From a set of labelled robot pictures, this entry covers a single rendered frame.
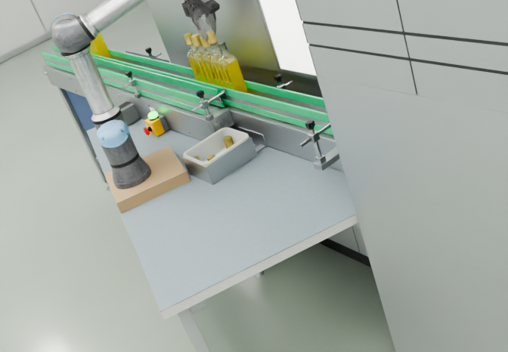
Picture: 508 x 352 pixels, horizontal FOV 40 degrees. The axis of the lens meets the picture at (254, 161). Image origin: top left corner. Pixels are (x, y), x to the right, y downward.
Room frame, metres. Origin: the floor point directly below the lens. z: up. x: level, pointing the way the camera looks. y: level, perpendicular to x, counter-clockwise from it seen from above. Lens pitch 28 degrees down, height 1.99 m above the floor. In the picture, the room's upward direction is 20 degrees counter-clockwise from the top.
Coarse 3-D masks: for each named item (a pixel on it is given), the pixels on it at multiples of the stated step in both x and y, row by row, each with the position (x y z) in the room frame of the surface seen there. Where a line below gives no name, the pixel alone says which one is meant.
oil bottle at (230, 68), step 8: (232, 56) 2.54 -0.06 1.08; (224, 64) 2.53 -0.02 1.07; (232, 64) 2.53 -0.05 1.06; (224, 72) 2.55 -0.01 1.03; (232, 72) 2.53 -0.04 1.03; (240, 72) 2.55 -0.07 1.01; (232, 80) 2.52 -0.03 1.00; (240, 80) 2.54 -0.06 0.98; (232, 88) 2.53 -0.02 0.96; (240, 88) 2.53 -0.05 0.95
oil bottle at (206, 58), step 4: (212, 52) 2.65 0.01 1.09; (204, 56) 2.65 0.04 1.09; (208, 56) 2.63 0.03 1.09; (204, 60) 2.65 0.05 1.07; (208, 60) 2.63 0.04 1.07; (204, 64) 2.66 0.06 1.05; (208, 64) 2.64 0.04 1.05; (208, 68) 2.65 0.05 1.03; (212, 68) 2.62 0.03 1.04; (208, 72) 2.66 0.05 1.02; (212, 72) 2.63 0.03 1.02; (212, 76) 2.64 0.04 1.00; (212, 80) 2.65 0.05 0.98; (216, 80) 2.62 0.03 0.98; (212, 84) 2.66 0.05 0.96; (216, 84) 2.63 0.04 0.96
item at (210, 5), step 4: (196, 0) 2.58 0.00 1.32; (200, 0) 2.57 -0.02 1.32; (204, 0) 2.57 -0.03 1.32; (208, 0) 2.56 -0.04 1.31; (212, 0) 2.56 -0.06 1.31; (200, 4) 2.57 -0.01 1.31; (204, 4) 2.55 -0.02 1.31; (208, 4) 2.55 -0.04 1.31; (212, 4) 2.54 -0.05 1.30; (216, 4) 2.55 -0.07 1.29; (204, 8) 2.55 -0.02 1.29; (208, 8) 2.53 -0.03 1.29; (212, 8) 2.53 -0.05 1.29; (216, 8) 2.54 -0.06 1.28; (212, 12) 2.53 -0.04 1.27
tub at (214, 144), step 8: (224, 128) 2.47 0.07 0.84; (232, 128) 2.45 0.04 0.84; (216, 136) 2.46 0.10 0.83; (224, 136) 2.47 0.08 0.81; (232, 136) 2.44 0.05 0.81; (240, 136) 2.39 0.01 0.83; (248, 136) 2.34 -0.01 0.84; (200, 144) 2.42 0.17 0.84; (208, 144) 2.43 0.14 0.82; (216, 144) 2.45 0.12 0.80; (224, 144) 2.46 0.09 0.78; (184, 152) 2.39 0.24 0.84; (192, 152) 2.40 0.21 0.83; (200, 152) 2.41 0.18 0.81; (208, 152) 2.42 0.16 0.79; (216, 152) 2.44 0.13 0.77; (224, 152) 2.28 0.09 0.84; (192, 160) 2.31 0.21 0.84; (200, 160) 2.40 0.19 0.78
